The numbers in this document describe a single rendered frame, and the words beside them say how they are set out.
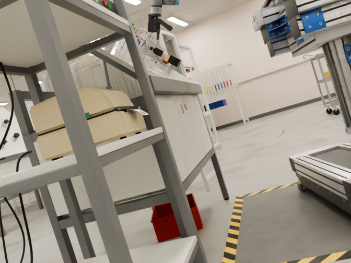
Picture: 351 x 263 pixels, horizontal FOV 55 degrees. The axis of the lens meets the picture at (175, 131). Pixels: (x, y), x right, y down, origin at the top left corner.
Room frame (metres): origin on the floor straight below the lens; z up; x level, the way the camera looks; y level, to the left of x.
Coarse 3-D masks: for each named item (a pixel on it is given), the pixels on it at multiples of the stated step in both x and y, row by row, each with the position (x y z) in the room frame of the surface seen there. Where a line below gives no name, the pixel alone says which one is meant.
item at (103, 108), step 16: (80, 96) 1.02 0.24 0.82; (96, 96) 1.01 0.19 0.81; (112, 96) 1.05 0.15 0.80; (32, 112) 1.05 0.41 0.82; (48, 112) 1.04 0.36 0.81; (96, 112) 1.01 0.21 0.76; (112, 112) 1.01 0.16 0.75; (128, 112) 1.05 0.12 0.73; (48, 128) 1.04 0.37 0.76; (64, 128) 1.04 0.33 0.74; (96, 128) 1.01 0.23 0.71; (112, 128) 1.00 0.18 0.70; (128, 128) 1.01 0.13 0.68; (144, 128) 1.19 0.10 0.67; (48, 144) 1.04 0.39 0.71; (64, 144) 1.03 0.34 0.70; (96, 144) 1.02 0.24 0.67
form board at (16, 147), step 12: (0, 108) 5.04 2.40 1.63; (0, 120) 4.76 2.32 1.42; (12, 120) 4.92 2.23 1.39; (0, 132) 4.52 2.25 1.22; (12, 132) 4.65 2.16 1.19; (12, 144) 4.42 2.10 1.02; (24, 144) 4.55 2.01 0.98; (0, 156) 4.09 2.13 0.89; (12, 156) 4.16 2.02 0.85; (24, 156) 4.32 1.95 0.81; (0, 168) 3.98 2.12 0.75; (12, 168) 4.13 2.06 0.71; (24, 168) 4.29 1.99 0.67; (24, 192) 4.16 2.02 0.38; (36, 192) 5.00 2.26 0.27; (0, 228) 3.74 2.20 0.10
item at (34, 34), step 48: (0, 0) 0.72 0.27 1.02; (48, 0) 0.78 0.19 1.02; (0, 48) 1.04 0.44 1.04; (48, 48) 0.69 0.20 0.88; (96, 48) 1.27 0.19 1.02; (144, 96) 1.23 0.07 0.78; (144, 144) 1.01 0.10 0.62; (0, 192) 0.76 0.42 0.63; (96, 192) 0.69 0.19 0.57; (192, 240) 1.18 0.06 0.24
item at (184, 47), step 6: (180, 48) 5.06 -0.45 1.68; (186, 48) 5.19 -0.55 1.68; (192, 54) 5.32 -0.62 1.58; (192, 60) 5.30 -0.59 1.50; (198, 78) 5.30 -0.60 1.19; (204, 96) 5.30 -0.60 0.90; (204, 102) 5.31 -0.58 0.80; (30, 108) 6.33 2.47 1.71; (204, 114) 5.02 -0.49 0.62; (210, 114) 5.30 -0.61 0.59; (210, 120) 5.30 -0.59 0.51; (216, 132) 5.31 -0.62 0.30; (216, 138) 5.30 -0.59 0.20; (216, 144) 5.14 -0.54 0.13; (6, 204) 7.29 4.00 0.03
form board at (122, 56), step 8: (96, 40) 1.55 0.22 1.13; (104, 48) 1.41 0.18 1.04; (112, 48) 1.60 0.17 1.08; (120, 48) 1.85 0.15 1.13; (112, 56) 1.33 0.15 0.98; (120, 56) 1.41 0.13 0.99; (128, 56) 1.62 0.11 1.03; (128, 64) 1.32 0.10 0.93; (152, 64) 1.92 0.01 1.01; (160, 64) 2.33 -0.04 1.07; (152, 72) 1.48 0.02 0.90; (160, 72) 1.71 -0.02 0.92; (176, 72) 2.40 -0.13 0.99; (184, 80) 2.03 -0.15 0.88; (192, 80) 2.45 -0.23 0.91
